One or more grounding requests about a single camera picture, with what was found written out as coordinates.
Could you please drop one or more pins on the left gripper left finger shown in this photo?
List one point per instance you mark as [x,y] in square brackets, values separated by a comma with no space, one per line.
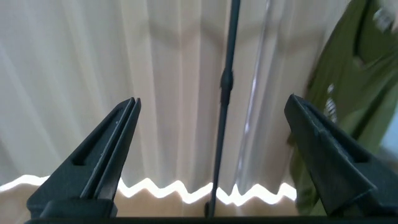
[93,174]

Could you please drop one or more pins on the black clothes rack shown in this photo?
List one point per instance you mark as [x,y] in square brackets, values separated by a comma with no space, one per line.
[228,62]

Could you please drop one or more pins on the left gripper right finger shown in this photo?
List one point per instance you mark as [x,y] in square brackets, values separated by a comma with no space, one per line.
[351,180]

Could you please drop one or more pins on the green printed t-shirt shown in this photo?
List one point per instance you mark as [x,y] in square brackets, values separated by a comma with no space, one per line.
[357,77]

